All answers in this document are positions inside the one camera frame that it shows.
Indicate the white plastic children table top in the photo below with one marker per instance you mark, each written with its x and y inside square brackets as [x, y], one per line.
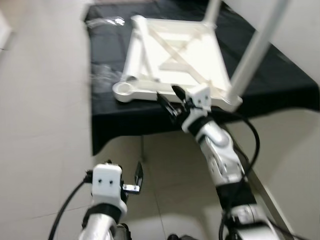
[195, 55]

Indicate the grey robot left foot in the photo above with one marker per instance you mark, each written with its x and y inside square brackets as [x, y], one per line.
[120, 232]

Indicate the grey robot foot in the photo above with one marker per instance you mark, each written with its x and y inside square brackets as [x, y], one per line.
[120, 232]
[176, 236]

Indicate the clear plastic wrap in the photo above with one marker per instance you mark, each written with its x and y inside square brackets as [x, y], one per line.
[107, 21]
[102, 72]

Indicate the grey robot right foot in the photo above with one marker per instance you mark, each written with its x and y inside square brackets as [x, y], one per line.
[176, 236]

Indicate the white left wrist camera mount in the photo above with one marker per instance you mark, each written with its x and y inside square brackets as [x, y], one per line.
[107, 182]

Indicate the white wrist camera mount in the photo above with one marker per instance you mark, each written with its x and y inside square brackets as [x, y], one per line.
[200, 97]
[107, 182]

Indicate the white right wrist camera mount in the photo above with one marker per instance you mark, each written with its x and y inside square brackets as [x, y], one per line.
[200, 97]

